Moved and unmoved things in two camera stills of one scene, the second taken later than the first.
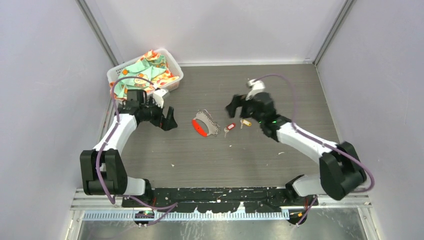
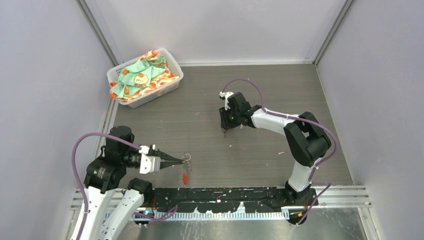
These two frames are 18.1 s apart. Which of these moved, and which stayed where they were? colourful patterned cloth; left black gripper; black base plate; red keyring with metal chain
Moved: red keyring with metal chain; left black gripper
Stayed: black base plate; colourful patterned cloth
